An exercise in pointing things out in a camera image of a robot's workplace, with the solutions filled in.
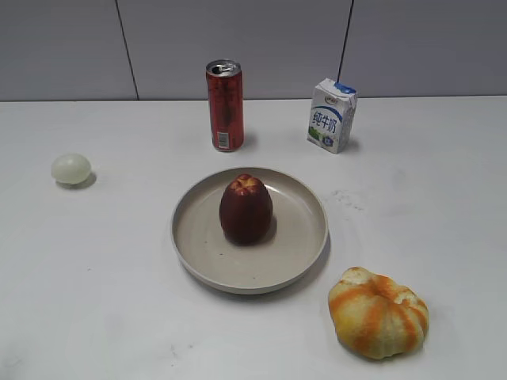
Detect dark red apple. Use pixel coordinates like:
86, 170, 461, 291
219, 173, 273, 245

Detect beige round plate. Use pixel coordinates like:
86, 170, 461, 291
170, 167, 330, 295

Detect red soda can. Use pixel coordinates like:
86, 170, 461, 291
206, 59, 244, 152

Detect white blue milk carton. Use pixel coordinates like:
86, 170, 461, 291
307, 78, 357, 154

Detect orange yellow pumpkin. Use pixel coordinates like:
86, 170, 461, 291
328, 267, 429, 359

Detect white egg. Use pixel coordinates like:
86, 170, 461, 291
51, 153, 92, 185

